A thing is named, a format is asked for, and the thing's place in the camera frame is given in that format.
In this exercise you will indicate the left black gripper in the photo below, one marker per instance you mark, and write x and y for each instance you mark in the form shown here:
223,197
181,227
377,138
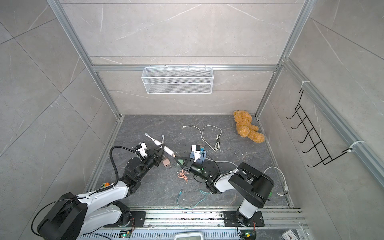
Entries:
153,156

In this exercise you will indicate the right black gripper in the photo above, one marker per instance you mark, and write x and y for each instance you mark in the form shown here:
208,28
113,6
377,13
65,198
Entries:
189,165

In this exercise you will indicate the pink charger plug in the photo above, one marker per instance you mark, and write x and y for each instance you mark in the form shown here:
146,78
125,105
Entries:
166,162

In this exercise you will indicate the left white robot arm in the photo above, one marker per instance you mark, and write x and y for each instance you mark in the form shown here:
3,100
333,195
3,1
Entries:
74,215

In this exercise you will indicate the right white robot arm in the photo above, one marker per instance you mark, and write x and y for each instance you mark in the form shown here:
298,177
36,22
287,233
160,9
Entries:
253,185

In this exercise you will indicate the blue power strip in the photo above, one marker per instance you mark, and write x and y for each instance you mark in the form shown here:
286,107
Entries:
202,159

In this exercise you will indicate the brown teddy bear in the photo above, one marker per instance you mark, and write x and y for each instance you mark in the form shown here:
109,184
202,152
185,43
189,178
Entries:
245,128

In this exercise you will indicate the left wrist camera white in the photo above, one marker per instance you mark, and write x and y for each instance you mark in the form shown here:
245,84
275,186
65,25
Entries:
141,150

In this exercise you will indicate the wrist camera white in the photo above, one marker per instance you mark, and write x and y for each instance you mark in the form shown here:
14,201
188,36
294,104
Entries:
196,150
141,150

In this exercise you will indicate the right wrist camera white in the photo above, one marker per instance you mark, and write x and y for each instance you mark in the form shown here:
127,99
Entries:
196,150

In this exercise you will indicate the white wire mesh basket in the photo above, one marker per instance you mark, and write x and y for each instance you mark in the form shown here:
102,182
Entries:
178,80

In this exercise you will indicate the black wire hook rack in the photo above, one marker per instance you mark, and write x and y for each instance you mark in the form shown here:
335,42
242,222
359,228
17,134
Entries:
312,136

